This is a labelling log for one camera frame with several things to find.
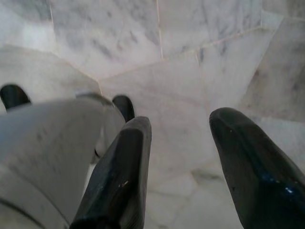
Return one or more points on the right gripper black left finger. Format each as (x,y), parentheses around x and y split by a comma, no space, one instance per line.
(119,171)

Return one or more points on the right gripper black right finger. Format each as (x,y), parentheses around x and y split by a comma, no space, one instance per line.
(252,171)

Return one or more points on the robot black right foot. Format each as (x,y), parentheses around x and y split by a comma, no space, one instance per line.
(124,107)

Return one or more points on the robot black foot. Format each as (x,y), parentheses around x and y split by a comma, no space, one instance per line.
(124,107)
(13,95)

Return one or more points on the robot black left foot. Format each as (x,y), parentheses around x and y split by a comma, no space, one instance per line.
(13,95)

